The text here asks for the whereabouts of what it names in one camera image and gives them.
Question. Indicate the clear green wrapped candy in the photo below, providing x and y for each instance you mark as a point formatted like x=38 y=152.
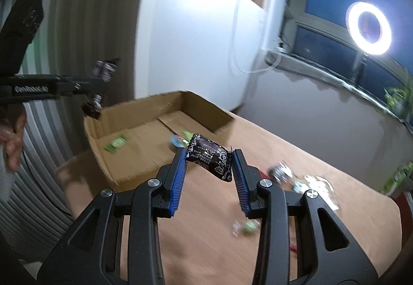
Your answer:
x=248 y=228

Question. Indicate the clear plastic snack packet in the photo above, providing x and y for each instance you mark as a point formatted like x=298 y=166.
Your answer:
x=317 y=188

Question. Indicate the green printed box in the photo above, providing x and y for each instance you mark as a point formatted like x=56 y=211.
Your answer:
x=400 y=177

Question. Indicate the green potted plant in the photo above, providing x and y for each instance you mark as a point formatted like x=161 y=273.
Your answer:
x=398 y=99

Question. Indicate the person's left hand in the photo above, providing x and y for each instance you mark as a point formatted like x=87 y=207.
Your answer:
x=16 y=139

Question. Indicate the black candy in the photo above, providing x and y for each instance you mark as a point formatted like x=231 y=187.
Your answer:
x=105 y=69

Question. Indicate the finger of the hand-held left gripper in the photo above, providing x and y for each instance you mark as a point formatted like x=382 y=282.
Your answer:
x=80 y=85

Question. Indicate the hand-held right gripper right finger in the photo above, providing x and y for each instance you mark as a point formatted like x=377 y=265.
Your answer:
x=239 y=185

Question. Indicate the red snack wrapper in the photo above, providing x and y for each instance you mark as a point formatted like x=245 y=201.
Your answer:
x=293 y=247

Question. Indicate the black snack packet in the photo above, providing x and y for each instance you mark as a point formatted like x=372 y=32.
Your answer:
x=209 y=156

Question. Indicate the blue wrapped candy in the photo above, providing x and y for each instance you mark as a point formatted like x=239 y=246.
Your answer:
x=176 y=140

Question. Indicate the cardboard box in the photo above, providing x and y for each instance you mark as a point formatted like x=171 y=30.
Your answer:
x=145 y=156

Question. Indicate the white cabinet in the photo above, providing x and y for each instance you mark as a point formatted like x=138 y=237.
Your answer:
x=193 y=30

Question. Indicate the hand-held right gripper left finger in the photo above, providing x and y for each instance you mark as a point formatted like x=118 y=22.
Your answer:
x=179 y=181

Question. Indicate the grey window sill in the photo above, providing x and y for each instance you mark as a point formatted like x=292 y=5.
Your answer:
x=309 y=70

